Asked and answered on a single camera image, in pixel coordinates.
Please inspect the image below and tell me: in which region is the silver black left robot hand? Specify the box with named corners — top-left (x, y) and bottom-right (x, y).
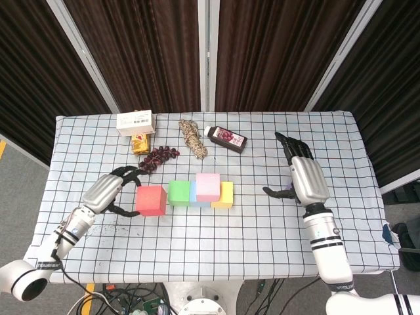
top-left (81, 165), bottom-right (148, 218)

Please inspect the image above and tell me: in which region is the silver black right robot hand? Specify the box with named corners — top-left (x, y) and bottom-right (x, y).
top-left (262, 131), bottom-right (330, 207)

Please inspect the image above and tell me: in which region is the red foam cube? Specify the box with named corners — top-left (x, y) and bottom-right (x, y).
top-left (135, 185), bottom-right (167, 217)

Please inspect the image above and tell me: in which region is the green foam cube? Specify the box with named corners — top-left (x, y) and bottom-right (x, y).
top-left (167, 179), bottom-right (192, 207)

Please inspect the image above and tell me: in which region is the yellow foam cube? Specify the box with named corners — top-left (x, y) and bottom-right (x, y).
top-left (210, 180), bottom-right (234, 209)

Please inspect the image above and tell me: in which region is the pink foam cube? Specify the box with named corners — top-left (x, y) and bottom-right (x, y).
top-left (196, 173), bottom-right (221, 203)

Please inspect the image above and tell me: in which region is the blue foam cube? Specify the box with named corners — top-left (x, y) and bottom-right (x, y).
top-left (189, 182), bottom-right (211, 208)

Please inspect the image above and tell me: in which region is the yellow snack box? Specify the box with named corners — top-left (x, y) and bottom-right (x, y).
top-left (131, 133), bottom-right (151, 155)

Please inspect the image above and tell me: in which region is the bunch of dark grapes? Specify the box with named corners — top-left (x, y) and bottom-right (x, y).
top-left (138, 146), bottom-right (180, 176)

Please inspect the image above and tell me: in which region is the white cardboard box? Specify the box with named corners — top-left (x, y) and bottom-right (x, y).
top-left (116, 109), bottom-right (157, 137)

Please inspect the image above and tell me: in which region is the dark grape juice bottle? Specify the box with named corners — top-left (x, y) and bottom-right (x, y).
top-left (203, 125), bottom-right (249, 154)

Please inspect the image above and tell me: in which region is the blue white cloth item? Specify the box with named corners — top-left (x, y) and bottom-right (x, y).
top-left (382, 222), bottom-right (400, 245)

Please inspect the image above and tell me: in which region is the white black checkered tablecloth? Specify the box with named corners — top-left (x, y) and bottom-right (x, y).
top-left (28, 110), bottom-right (401, 285)

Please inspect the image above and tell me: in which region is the black chair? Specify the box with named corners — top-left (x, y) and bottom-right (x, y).
top-left (392, 221), bottom-right (420, 272)

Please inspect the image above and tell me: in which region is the brown pleated curtain panel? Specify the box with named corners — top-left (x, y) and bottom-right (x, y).
top-left (311, 0), bottom-right (420, 188)
top-left (0, 0), bottom-right (112, 165)
top-left (64, 0), bottom-right (201, 114)
top-left (215, 0), bottom-right (367, 112)

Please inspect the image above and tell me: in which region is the green circuit board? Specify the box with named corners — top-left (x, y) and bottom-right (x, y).
top-left (142, 297), bottom-right (165, 312)

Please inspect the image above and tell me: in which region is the grey partition base rail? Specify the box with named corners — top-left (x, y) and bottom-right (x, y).
top-left (0, 133), bottom-right (50, 170)
top-left (380, 178), bottom-right (420, 195)

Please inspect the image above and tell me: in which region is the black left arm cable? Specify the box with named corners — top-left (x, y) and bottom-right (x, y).
top-left (51, 249), bottom-right (111, 298)

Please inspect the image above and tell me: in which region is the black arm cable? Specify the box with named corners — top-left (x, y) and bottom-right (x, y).
top-left (291, 277), bottom-right (322, 293)
top-left (51, 249), bottom-right (111, 298)

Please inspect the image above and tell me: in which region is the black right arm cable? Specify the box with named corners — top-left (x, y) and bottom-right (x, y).
top-left (291, 277), bottom-right (322, 293)

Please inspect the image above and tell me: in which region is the white floor cable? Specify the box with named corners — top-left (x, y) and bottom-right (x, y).
top-left (67, 291), bottom-right (114, 315)

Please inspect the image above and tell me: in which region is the black floor cable tangle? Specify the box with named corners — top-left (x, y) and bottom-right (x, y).
top-left (98, 282), bottom-right (171, 315)

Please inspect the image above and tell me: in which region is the coiled beige rope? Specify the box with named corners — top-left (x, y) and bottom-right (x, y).
top-left (178, 119), bottom-right (209, 160)

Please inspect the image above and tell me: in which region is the black floor cable bundle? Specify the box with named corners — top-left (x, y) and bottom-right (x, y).
top-left (244, 278), bottom-right (298, 315)

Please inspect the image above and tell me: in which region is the grey metal partition post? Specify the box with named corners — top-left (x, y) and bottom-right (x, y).
top-left (197, 0), bottom-right (220, 112)
top-left (303, 0), bottom-right (393, 112)
top-left (45, 0), bottom-right (121, 114)

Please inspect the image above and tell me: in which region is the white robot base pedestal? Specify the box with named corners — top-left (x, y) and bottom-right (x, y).
top-left (163, 281), bottom-right (243, 315)

